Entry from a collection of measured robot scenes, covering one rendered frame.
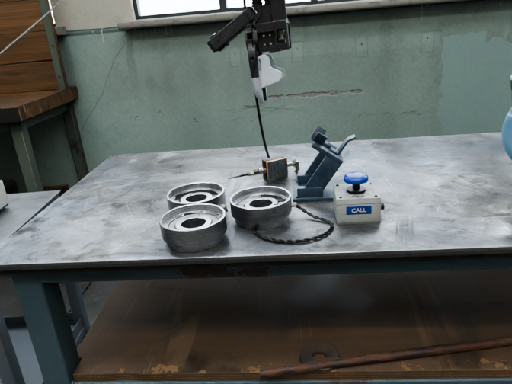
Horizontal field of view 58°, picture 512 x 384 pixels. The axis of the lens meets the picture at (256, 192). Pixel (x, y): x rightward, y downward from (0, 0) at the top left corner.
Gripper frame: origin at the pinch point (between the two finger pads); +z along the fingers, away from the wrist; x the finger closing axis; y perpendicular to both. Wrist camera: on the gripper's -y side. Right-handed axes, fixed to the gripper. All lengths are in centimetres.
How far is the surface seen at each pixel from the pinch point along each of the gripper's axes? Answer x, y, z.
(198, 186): -14.8, -11.3, 14.3
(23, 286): -36, -37, 23
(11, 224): 2, -68, 26
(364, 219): -24.5, 19.0, 18.8
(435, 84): 145, 62, 18
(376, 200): -24.5, 21.0, 15.7
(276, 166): -2.3, 2.1, 14.8
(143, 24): 122, -72, -26
